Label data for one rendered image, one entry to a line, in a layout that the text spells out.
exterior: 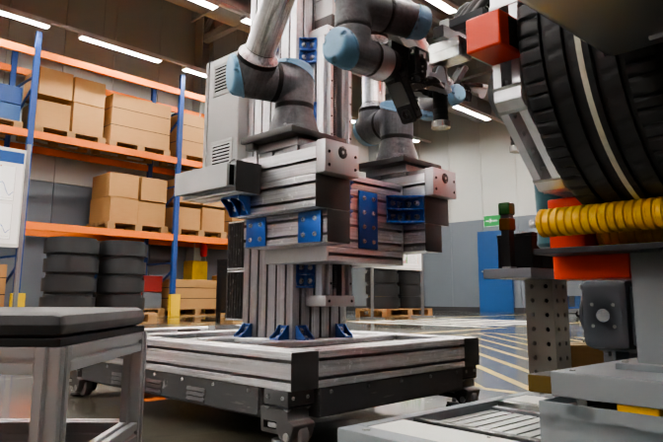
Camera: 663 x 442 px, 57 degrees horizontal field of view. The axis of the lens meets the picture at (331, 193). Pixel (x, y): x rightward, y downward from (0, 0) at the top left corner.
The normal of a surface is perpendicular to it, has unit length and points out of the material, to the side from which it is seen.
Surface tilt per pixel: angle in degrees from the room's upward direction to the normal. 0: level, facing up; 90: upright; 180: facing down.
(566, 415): 90
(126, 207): 90
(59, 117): 90
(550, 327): 90
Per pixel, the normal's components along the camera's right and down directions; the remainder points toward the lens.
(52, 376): 0.01, -0.17
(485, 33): -0.73, -0.11
